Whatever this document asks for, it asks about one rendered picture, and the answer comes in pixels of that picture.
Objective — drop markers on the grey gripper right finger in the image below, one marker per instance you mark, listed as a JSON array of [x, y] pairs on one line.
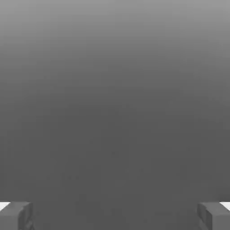
[[215, 215]]

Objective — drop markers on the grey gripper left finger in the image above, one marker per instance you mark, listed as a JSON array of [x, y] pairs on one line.
[[12, 215]]

